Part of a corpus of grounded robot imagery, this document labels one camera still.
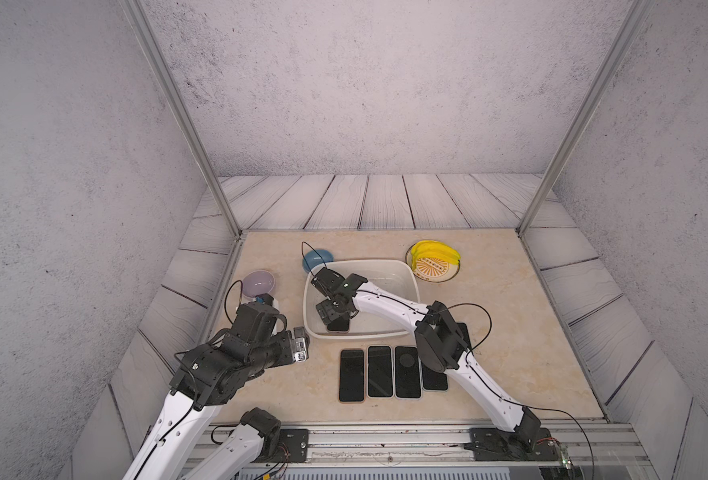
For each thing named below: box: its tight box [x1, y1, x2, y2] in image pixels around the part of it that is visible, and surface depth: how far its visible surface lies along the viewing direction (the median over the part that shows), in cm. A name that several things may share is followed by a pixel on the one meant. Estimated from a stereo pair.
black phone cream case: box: [366, 344, 395, 399], surface depth 88 cm
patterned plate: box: [406, 243, 461, 283], surface depth 110 cm
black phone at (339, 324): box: [327, 314, 350, 331], surface depth 95 cm
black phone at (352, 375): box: [339, 349, 365, 402], surface depth 84 cm
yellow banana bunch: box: [411, 240, 462, 270], surface depth 110 cm
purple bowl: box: [242, 270, 276, 300], surface depth 103 cm
